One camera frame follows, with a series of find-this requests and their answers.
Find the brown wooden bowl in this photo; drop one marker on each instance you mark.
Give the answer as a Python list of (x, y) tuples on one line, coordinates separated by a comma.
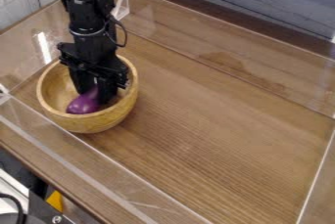
[(55, 92)]

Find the clear acrylic corner bracket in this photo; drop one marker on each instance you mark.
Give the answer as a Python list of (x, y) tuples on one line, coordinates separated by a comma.
[(122, 9)]

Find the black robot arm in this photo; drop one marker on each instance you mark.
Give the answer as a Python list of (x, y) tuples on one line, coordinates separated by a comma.
[(91, 15)]

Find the purple toy eggplant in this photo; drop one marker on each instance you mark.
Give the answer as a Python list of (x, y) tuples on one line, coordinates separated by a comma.
[(84, 103)]

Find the yellow label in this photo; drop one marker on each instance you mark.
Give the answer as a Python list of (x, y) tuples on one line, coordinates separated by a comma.
[(53, 200)]

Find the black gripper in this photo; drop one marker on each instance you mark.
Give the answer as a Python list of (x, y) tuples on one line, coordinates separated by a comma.
[(90, 58)]

